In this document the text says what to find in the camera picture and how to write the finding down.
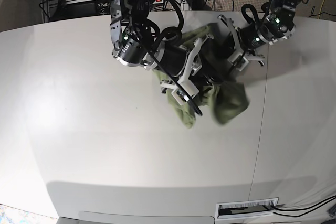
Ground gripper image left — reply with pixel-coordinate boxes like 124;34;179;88
160;34;225;102

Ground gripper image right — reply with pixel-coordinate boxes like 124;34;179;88
218;14;265;77

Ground green T-shirt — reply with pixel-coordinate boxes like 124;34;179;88
152;23;250;130

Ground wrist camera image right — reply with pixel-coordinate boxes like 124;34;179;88
227;53;249;71

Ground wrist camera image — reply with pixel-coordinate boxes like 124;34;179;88
171;80;199;105
227;53;249;71

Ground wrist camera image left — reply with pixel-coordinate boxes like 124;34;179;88
171;80;199;105

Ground white cable grommet tray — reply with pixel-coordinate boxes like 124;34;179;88
215;198;279;221

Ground black cable bottom right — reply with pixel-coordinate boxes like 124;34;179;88
272;195;336;218

